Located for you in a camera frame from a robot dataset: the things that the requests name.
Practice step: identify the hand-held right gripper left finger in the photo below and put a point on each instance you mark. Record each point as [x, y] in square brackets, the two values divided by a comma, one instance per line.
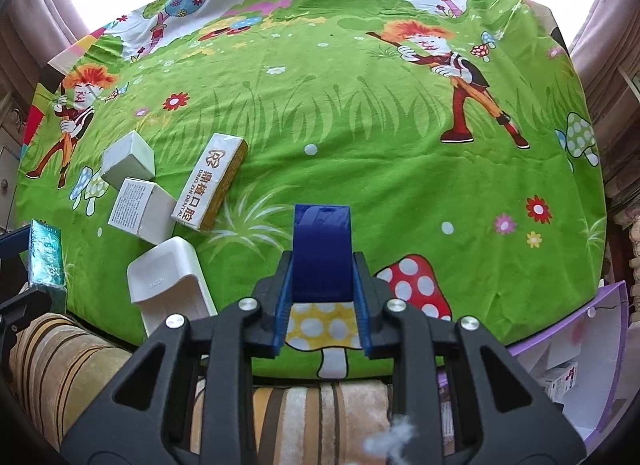
[282, 305]

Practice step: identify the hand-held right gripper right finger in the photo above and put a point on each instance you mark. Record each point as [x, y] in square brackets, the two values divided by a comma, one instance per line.
[361, 305]

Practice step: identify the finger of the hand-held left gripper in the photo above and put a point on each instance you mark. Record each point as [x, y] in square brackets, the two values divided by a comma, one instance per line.
[22, 310]
[12, 242]

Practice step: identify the teal packet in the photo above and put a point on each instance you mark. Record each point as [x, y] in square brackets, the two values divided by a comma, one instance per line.
[46, 260]

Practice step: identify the dark blue small box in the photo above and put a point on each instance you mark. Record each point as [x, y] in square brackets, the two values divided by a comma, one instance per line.
[322, 255]

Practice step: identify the purple cardboard box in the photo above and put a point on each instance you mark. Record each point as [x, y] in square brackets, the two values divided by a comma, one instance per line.
[600, 345]

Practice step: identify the striped beige pillow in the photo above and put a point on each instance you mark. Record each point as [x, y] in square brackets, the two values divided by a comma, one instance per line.
[65, 370]

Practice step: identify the white plastic tray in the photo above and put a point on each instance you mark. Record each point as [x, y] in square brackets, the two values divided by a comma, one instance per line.
[170, 285]

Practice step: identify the white box with text panel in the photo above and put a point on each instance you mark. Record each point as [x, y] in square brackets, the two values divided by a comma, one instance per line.
[142, 212]

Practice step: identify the white fluff tuft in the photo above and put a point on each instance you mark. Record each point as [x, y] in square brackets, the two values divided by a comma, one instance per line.
[395, 440]

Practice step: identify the plain white cube box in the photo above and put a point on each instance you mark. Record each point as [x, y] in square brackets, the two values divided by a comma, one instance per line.
[129, 157]

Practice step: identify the long white and gold box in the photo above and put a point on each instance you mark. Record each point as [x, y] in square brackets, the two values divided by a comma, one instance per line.
[210, 180]

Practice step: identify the green cartoon printed blanket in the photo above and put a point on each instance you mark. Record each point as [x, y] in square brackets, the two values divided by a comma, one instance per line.
[350, 145]

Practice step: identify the white box with red print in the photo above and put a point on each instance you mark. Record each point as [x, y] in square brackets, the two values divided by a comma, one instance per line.
[560, 381]

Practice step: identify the pink lace curtain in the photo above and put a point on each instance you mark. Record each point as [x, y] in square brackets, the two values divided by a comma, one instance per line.
[600, 30]

